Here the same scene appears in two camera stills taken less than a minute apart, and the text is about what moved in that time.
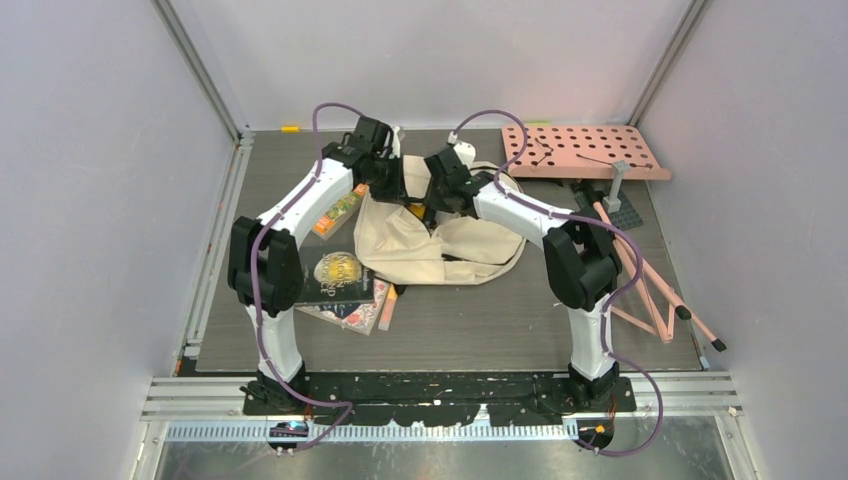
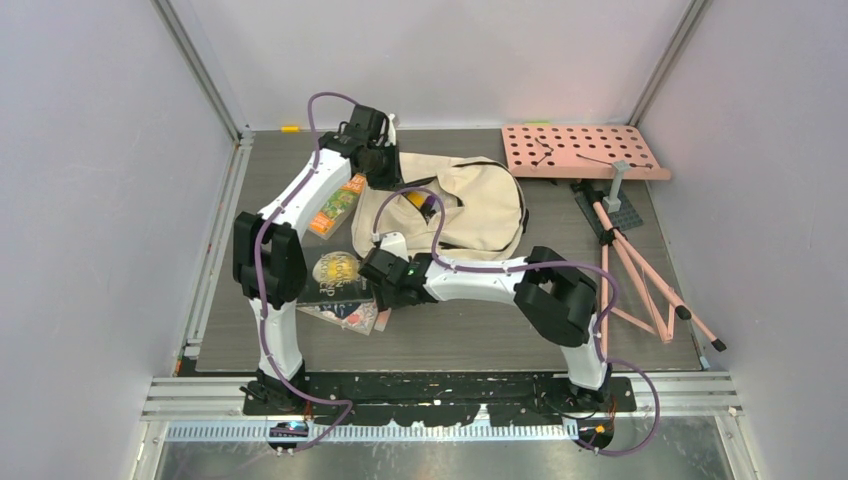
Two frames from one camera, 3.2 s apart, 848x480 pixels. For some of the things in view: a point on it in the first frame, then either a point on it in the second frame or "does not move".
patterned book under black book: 358,316 does not move
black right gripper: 435,204 → 384,300
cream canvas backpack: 393,243 does not move
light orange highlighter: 388,309 does not move
